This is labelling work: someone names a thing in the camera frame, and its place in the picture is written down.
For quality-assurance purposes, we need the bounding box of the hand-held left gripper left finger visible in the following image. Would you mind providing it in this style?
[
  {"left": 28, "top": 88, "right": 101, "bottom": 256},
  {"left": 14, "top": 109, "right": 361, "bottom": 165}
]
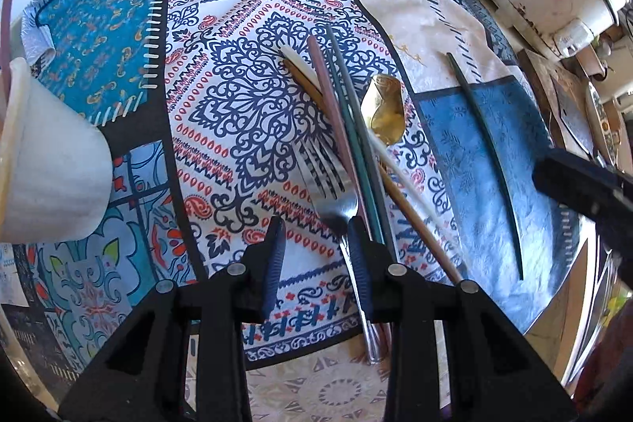
[{"left": 58, "top": 215, "right": 288, "bottom": 422}]

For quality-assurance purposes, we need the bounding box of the grey flat board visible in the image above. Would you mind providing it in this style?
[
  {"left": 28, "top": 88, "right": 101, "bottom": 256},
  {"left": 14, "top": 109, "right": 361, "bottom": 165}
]
[{"left": 546, "top": 73, "right": 595, "bottom": 157}]

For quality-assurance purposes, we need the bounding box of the teal green chopstick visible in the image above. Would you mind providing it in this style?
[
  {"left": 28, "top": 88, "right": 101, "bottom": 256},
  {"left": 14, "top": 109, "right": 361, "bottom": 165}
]
[
  {"left": 324, "top": 24, "right": 387, "bottom": 246},
  {"left": 329, "top": 27, "right": 399, "bottom": 263}
]

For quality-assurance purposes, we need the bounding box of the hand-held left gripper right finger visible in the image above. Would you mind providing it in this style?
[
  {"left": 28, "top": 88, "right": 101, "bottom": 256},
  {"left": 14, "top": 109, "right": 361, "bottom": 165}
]
[{"left": 346, "top": 215, "right": 577, "bottom": 422}]

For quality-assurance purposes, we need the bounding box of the patchwork patterned tablecloth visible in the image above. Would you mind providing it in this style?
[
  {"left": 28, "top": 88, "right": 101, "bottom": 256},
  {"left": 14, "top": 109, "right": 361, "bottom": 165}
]
[{"left": 0, "top": 0, "right": 600, "bottom": 422}]

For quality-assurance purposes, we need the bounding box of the silver fork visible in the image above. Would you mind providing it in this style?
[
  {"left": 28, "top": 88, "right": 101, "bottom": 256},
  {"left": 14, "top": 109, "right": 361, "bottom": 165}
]
[{"left": 293, "top": 138, "right": 385, "bottom": 364}]

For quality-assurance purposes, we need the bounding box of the pink chopstick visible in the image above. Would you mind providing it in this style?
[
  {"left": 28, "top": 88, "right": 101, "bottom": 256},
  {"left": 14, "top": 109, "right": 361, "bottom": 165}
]
[{"left": 307, "top": 34, "right": 392, "bottom": 356}]

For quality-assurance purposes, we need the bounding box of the wooden chopstick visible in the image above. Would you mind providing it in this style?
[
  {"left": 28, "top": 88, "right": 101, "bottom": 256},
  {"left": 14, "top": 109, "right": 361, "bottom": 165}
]
[{"left": 282, "top": 59, "right": 464, "bottom": 285}]

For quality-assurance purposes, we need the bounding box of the white cup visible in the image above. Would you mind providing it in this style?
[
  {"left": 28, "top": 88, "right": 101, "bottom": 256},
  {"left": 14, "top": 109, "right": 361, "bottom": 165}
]
[{"left": 0, "top": 56, "right": 116, "bottom": 245}]

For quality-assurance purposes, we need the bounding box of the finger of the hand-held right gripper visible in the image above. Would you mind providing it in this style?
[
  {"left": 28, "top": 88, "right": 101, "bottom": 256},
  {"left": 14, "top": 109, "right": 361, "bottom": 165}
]
[{"left": 531, "top": 148, "right": 633, "bottom": 257}]

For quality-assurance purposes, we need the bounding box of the dark green chopstick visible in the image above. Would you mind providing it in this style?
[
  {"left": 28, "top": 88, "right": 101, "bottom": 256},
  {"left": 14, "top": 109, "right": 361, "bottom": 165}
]
[{"left": 446, "top": 51, "right": 525, "bottom": 281}]

